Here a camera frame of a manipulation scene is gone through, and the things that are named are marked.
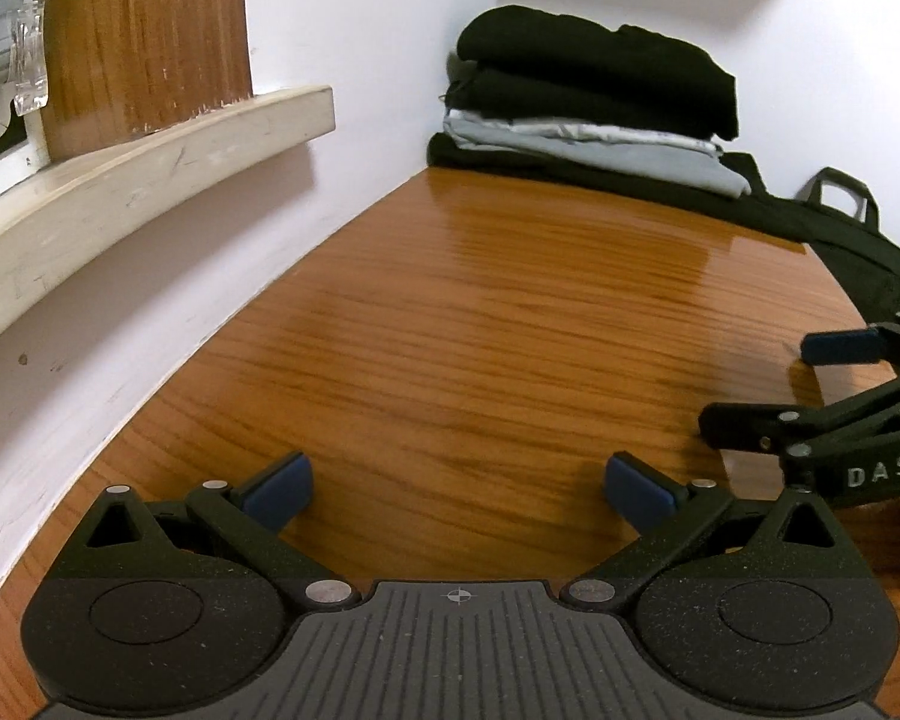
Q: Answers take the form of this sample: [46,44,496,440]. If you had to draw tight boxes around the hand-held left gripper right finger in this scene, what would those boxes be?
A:
[561,451,842,610]

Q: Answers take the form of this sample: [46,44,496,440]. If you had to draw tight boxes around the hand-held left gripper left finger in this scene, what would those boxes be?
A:
[81,451,361,610]

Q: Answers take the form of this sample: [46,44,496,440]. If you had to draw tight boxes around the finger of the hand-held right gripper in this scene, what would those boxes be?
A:
[699,367,900,467]
[800,311,900,368]

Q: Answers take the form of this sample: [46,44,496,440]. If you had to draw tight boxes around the black sweatpants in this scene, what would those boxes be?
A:
[456,5,737,117]

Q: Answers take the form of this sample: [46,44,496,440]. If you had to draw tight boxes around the black laptop bag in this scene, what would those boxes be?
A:
[750,154,900,331]

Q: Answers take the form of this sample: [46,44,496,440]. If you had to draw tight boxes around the grey folded garment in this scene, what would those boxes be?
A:
[450,120,751,200]

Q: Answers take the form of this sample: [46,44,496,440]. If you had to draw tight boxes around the white crinkled garment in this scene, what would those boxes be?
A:
[442,109,725,158]

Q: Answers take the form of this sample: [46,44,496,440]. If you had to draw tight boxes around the beige window sill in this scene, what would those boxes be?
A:
[0,85,336,361]

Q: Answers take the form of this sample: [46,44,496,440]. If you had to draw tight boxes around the wooden window jamb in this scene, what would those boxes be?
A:
[41,0,254,162]

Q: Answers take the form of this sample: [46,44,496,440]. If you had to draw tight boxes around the clear blind cord pull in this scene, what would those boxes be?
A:
[4,0,52,117]

